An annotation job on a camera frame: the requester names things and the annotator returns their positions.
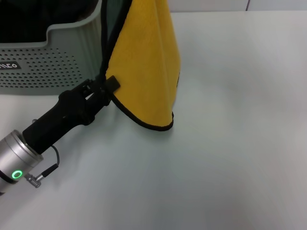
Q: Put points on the grey perforated plastic storage box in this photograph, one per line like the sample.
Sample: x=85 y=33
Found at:
x=60 y=67

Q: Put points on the green yellow towel black edge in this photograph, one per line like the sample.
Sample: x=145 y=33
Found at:
x=148 y=60

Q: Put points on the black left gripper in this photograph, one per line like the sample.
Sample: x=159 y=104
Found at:
x=67 y=115

